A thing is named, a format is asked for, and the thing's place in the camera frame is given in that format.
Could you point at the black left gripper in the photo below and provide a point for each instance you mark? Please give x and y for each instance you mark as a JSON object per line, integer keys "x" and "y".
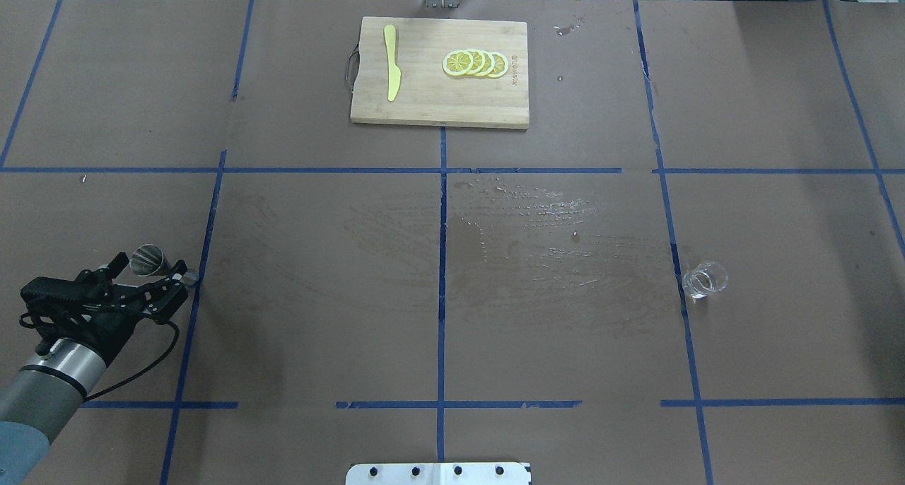
{"x": 101, "y": 324}

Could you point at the steel jigger measuring cup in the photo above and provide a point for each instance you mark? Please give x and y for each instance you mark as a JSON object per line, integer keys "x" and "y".
{"x": 150, "y": 260}

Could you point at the small glass beaker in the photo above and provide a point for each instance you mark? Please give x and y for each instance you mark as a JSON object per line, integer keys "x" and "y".
{"x": 705, "y": 279}

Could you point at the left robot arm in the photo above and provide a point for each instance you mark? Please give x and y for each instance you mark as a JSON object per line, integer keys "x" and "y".
{"x": 47, "y": 391}

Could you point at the yellow plastic knife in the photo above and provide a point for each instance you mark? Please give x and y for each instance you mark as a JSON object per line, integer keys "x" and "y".
{"x": 394, "y": 72}

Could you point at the bamboo cutting board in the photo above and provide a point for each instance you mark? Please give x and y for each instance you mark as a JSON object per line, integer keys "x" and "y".
{"x": 427, "y": 95}

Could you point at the front lemon slice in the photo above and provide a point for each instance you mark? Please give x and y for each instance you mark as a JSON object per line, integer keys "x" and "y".
{"x": 457, "y": 63}

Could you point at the lemon slice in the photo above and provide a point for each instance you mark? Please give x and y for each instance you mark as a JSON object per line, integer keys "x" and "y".
{"x": 478, "y": 61}
{"x": 489, "y": 64}
{"x": 500, "y": 67}
{"x": 457, "y": 63}

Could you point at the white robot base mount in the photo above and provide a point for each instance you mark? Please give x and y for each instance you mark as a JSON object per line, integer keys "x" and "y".
{"x": 440, "y": 473}

